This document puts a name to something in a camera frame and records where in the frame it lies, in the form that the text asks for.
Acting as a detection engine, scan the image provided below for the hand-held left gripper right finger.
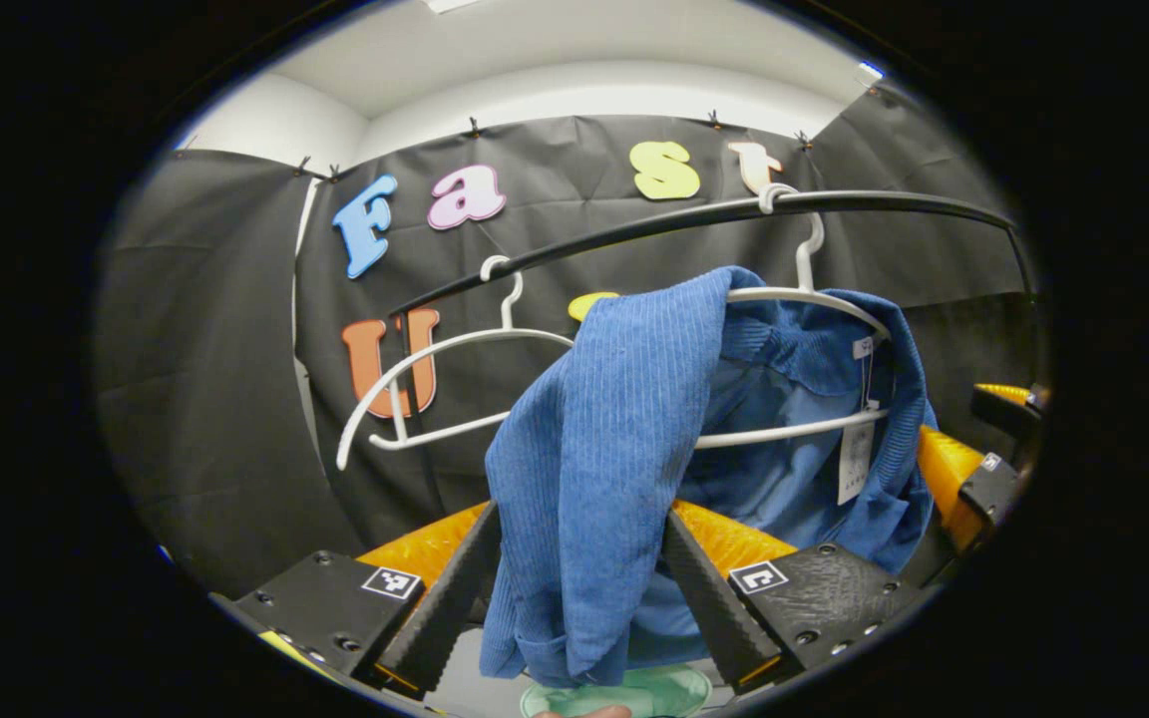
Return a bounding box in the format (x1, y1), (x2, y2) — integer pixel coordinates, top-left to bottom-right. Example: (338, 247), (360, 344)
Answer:
(662, 499), (921, 689)

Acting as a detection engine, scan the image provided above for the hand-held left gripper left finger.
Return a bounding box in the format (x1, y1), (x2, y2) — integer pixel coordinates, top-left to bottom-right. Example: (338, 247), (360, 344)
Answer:
(210, 499), (504, 697)

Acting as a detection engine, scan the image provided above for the green laundry hamper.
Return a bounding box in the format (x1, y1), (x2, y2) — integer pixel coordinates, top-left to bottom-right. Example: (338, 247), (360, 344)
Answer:
(520, 665), (714, 718)

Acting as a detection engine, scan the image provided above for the blue corduroy jacket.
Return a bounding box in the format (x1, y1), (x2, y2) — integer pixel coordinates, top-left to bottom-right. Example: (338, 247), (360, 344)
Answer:
(480, 264), (939, 690)

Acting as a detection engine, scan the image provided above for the white plastic hanger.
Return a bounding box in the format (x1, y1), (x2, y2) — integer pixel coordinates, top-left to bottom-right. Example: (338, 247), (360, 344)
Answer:
(689, 182), (895, 451)
(335, 255), (576, 472)

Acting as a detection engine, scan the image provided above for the black backdrop cloth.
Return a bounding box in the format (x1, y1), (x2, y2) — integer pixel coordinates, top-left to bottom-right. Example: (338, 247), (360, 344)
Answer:
(96, 85), (1044, 599)

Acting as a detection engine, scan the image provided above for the black clothes rail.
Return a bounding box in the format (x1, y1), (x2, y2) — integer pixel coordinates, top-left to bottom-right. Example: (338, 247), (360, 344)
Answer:
(390, 188), (1036, 500)

